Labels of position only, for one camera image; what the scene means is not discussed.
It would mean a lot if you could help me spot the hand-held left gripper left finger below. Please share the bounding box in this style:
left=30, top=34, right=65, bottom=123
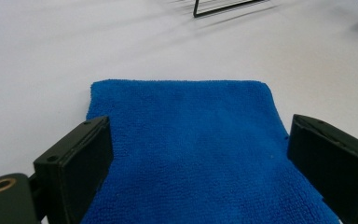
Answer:
left=33, top=115, right=115, bottom=224

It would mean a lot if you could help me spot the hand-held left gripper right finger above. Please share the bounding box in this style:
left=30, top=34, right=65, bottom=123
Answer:
left=286, top=113, right=358, bottom=224

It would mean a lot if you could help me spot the blue microfiber cloth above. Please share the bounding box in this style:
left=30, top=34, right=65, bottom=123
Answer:
left=79, top=78, right=341, bottom=224

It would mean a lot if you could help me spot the black metal wire frame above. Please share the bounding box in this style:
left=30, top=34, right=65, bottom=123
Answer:
left=193, top=0, right=269, bottom=19

